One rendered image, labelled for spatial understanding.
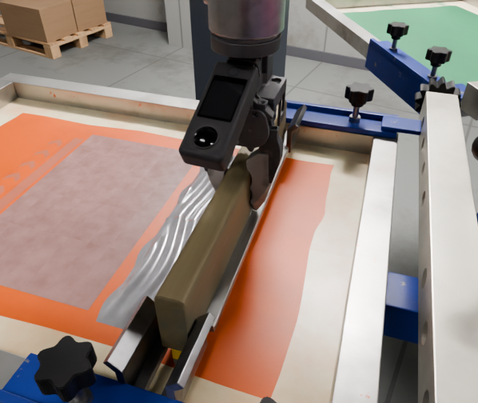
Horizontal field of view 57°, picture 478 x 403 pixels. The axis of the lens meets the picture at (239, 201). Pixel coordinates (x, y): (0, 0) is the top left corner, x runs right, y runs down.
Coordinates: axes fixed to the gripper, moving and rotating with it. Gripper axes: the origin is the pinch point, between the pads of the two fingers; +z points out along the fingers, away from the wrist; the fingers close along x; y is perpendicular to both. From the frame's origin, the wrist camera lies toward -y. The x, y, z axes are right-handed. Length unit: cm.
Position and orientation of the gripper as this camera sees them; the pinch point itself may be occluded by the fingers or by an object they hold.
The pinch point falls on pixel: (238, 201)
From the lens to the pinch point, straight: 55.0
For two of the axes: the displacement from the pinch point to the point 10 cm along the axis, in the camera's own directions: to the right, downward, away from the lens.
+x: -9.5, -1.9, 2.4
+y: 3.1, -5.9, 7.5
